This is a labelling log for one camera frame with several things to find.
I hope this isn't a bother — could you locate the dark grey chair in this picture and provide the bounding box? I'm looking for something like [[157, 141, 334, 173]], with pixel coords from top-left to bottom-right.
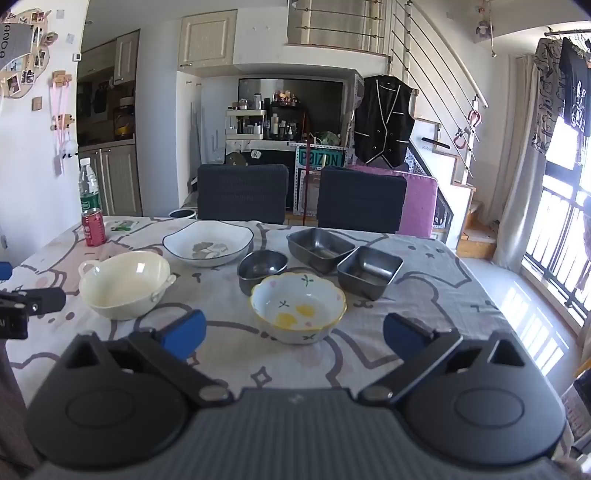
[[317, 165, 408, 234], [197, 163, 290, 225]]

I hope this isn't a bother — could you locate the pink fabric panel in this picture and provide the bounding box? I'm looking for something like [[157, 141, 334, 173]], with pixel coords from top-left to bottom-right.
[[347, 164, 438, 239]]

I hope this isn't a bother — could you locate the white perforated metal rack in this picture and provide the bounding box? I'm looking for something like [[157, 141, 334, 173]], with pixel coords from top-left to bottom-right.
[[286, 141, 352, 215]]

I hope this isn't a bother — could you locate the square steel tray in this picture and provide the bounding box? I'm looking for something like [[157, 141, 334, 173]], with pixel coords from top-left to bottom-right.
[[337, 246, 404, 302]]

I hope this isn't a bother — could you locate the round steel bowl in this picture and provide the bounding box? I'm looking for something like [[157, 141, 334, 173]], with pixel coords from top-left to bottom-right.
[[237, 250, 290, 296]]

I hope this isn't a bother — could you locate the white plate with blue rim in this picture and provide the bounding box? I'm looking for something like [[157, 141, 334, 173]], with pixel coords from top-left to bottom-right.
[[162, 220, 256, 268]]

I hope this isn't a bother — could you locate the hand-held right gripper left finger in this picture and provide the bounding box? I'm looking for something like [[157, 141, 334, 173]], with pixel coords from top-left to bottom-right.
[[60, 309, 235, 408]]

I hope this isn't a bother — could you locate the black vest with white trim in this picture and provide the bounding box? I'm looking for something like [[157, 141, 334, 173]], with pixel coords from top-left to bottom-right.
[[353, 75, 416, 168]]

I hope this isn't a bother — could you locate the floral bowl with yellow rim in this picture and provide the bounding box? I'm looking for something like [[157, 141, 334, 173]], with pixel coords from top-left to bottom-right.
[[250, 271, 347, 345]]

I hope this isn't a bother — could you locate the red soda can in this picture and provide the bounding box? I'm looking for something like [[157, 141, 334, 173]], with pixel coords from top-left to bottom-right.
[[81, 208, 106, 247]]

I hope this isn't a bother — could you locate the beige curtain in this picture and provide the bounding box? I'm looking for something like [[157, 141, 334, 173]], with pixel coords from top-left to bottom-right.
[[492, 54, 548, 273]]

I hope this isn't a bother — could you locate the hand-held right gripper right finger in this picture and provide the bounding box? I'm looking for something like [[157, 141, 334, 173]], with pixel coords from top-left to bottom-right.
[[358, 313, 532, 408]]

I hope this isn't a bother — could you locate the white wooden staircase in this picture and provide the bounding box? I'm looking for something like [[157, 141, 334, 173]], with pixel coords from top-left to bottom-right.
[[406, 115, 499, 259]]

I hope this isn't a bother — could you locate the person's brown clothing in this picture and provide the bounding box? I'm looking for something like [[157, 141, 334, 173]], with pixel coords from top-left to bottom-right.
[[0, 342, 40, 469]]

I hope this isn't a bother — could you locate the patterned hanging garment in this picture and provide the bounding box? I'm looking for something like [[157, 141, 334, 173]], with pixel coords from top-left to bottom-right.
[[531, 38, 566, 155]]

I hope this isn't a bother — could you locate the bear printed tablecloth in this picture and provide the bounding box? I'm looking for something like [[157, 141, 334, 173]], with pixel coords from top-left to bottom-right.
[[8, 215, 565, 416]]

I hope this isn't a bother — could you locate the red pole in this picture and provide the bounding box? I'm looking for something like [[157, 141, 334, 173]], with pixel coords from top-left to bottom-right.
[[301, 111, 311, 227]]

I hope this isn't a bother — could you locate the black window railing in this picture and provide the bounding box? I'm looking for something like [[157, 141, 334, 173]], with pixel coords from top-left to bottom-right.
[[522, 173, 591, 333]]

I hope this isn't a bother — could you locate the white storage shelf with bottles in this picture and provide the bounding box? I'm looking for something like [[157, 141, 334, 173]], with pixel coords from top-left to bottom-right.
[[225, 109, 269, 140]]

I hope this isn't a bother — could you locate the grey kitchen wall cabinet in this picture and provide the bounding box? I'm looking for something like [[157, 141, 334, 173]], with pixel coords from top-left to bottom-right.
[[113, 30, 140, 86]]

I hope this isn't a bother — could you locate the pink hanging strap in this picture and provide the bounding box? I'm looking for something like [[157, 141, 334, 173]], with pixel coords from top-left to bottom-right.
[[50, 78, 70, 144]]

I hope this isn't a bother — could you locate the metal stair railing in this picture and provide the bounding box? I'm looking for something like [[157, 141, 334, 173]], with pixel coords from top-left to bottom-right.
[[288, 0, 489, 153]]

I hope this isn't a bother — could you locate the cream bowl with handles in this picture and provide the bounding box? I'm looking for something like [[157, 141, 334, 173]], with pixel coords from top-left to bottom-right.
[[78, 250, 177, 321]]

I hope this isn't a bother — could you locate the cream wall cabinet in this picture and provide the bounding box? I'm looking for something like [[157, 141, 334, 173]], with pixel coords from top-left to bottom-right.
[[178, 9, 238, 71]]

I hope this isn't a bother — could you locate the clear water bottle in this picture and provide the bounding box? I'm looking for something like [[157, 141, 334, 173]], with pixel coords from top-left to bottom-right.
[[78, 157, 101, 217]]

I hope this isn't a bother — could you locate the black printed shirt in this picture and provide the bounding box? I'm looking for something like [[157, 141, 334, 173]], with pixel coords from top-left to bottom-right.
[[558, 37, 591, 137]]

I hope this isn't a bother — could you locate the rectangular steel tray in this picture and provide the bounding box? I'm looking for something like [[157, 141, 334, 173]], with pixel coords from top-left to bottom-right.
[[286, 227, 357, 274]]

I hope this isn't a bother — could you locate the teal framed sign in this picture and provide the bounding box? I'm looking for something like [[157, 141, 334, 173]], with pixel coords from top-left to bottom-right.
[[297, 148, 347, 169]]

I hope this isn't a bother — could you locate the grey kitchen base cabinet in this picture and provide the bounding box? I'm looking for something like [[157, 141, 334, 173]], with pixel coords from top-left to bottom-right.
[[78, 143, 143, 217]]

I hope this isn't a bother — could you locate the photo collage wall board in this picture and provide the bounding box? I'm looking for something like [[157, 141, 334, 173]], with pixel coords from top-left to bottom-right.
[[0, 9, 58, 100]]

